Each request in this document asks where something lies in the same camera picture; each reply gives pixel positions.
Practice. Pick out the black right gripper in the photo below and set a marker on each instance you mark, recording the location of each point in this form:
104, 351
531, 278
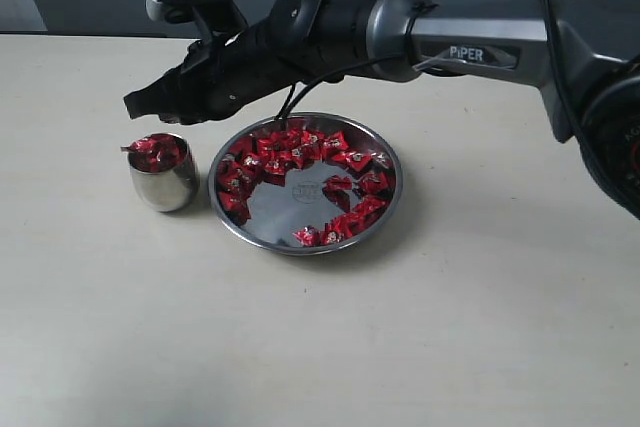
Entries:
243, 71

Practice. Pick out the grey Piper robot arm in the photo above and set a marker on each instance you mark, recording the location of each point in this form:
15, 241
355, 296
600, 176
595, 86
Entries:
581, 55

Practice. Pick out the red candies inside cup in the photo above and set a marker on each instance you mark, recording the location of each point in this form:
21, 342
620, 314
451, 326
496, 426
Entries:
156, 153

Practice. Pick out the stainless steel cup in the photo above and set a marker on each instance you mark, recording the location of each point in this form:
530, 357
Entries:
171, 190

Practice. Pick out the stainless steel plate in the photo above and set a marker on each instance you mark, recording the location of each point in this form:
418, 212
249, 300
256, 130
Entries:
310, 207

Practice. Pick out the pile of red wrapped candies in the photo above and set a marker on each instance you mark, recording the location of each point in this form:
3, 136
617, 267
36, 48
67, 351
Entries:
280, 152

